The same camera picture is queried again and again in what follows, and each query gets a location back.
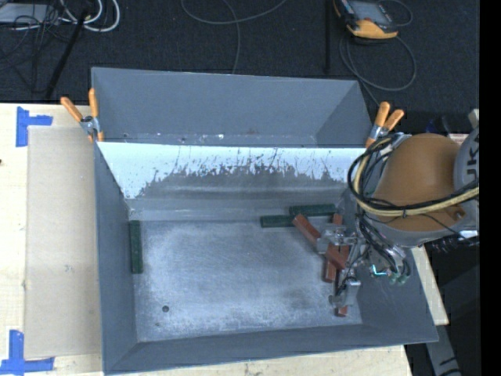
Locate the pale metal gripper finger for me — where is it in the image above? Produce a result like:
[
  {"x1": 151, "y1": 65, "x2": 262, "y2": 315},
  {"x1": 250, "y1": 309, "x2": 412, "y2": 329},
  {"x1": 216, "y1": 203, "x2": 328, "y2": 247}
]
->
[
  {"x1": 315, "y1": 227, "x2": 357, "y2": 255},
  {"x1": 327, "y1": 279, "x2": 362, "y2": 309}
]

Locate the red-brown flat block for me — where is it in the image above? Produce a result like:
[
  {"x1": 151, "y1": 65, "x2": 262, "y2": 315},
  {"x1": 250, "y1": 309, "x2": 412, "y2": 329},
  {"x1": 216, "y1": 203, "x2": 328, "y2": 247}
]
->
[
  {"x1": 333, "y1": 273, "x2": 350, "y2": 318},
  {"x1": 322, "y1": 212, "x2": 351, "y2": 284},
  {"x1": 291, "y1": 214, "x2": 348, "y2": 271}
]

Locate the dark green flat block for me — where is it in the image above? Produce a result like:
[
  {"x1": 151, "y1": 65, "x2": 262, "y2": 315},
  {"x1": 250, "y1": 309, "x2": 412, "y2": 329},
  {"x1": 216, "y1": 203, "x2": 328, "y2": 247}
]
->
[
  {"x1": 259, "y1": 214, "x2": 299, "y2": 229},
  {"x1": 128, "y1": 219, "x2": 144, "y2": 275},
  {"x1": 288, "y1": 203, "x2": 338, "y2": 217}
]

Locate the grey metal bin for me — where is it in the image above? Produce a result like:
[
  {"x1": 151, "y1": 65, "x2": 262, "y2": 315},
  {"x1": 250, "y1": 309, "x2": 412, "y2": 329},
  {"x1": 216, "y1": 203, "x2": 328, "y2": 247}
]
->
[{"x1": 90, "y1": 67, "x2": 440, "y2": 375}]

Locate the pale flat board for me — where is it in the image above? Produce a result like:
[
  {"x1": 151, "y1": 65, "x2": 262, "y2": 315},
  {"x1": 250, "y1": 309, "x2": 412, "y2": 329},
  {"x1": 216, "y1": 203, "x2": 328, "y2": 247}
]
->
[{"x1": 22, "y1": 125, "x2": 103, "y2": 360}]

